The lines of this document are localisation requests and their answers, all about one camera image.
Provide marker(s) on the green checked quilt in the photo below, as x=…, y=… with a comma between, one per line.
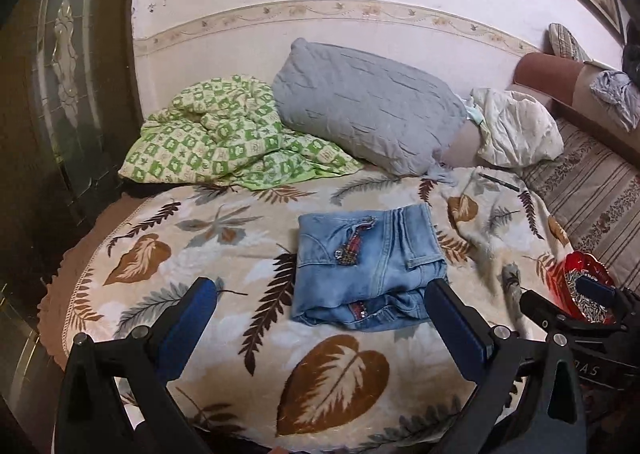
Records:
x=220, y=134

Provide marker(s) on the brown striped sofa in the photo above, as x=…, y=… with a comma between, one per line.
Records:
x=590, y=184

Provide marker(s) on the dark pen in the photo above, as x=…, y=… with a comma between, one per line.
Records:
x=500, y=182

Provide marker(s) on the leaf print blanket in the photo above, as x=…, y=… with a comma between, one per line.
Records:
x=225, y=244

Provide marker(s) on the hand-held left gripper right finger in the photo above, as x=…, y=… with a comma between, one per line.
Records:
x=452, y=324

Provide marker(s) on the dark glass panel door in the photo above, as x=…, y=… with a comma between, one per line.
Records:
x=60, y=99

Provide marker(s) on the white crumpled cloth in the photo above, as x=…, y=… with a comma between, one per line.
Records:
x=515, y=129

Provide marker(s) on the blue denim pants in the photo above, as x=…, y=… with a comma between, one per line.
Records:
x=350, y=264

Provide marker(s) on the grey pillow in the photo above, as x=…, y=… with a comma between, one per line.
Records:
x=365, y=104

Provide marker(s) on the dark cloth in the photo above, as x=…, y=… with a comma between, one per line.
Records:
x=631, y=57

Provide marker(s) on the striped cushion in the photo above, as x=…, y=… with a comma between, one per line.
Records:
x=567, y=42

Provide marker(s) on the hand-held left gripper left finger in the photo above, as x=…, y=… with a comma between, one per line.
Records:
x=192, y=314

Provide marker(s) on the brown lace edged bedspread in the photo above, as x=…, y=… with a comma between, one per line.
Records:
x=55, y=304

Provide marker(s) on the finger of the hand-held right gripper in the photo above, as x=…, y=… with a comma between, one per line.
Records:
x=542, y=309
x=595, y=290

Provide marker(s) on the grey blue crumpled cloth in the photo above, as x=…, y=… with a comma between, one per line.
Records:
x=617, y=97

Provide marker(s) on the red glass bowl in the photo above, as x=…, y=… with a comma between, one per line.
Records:
x=582, y=284

